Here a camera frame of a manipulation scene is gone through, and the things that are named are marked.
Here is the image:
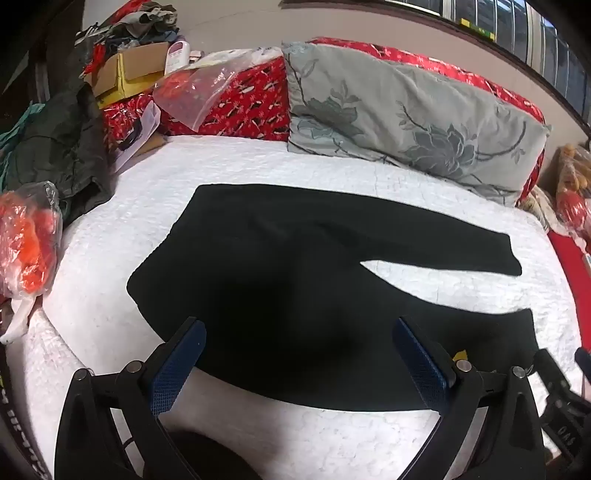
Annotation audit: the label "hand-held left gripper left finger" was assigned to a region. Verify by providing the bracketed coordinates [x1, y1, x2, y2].
[54, 316, 207, 480]

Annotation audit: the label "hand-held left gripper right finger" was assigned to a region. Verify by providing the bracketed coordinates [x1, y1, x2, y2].
[392, 316, 546, 480]

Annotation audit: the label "black pants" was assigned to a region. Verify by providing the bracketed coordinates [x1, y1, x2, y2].
[127, 183, 541, 412]

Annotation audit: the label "red snack bag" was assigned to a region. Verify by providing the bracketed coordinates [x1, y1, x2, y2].
[554, 143, 591, 252]

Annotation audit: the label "white quilted bed blanket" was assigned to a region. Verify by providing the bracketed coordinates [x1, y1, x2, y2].
[4, 135, 583, 480]

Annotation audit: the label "orange item in plastic bag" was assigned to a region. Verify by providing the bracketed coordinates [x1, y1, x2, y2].
[0, 181, 63, 298]

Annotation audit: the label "white paper booklet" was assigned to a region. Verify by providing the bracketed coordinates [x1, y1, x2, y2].
[113, 100, 162, 172]

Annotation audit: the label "grey floral pillow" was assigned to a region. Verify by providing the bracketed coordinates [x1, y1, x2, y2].
[281, 41, 552, 208]

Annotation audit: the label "dark green jacket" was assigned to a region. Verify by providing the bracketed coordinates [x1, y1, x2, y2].
[0, 83, 114, 222]

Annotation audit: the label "red floral quilt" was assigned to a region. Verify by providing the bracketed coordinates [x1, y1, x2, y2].
[102, 37, 546, 204]

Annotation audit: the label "clear plastic bag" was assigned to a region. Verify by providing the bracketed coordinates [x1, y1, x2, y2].
[152, 62, 243, 132]

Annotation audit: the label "cardboard box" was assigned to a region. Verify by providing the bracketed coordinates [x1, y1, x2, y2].
[83, 41, 171, 110]

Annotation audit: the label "white and pink bottle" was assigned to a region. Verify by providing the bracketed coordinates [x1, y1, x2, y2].
[164, 41, 191, 75]

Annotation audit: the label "window with bars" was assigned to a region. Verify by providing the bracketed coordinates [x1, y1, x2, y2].
[392, 0, 591, 125]

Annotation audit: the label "pile of clothes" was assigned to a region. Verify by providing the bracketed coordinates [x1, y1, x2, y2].
[76, 0, 185, 51]

